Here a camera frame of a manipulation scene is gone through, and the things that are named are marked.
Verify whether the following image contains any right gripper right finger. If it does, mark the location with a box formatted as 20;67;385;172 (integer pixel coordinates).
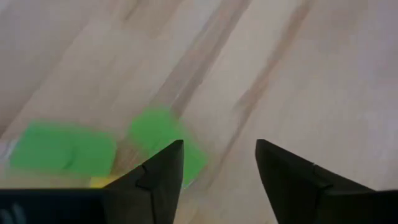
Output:
255;139;374;224

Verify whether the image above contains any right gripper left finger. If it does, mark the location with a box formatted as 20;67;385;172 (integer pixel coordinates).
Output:
104;139;184;224

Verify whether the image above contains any yellow spatula clear handle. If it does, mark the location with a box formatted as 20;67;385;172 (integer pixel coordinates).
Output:
88;174;121;189

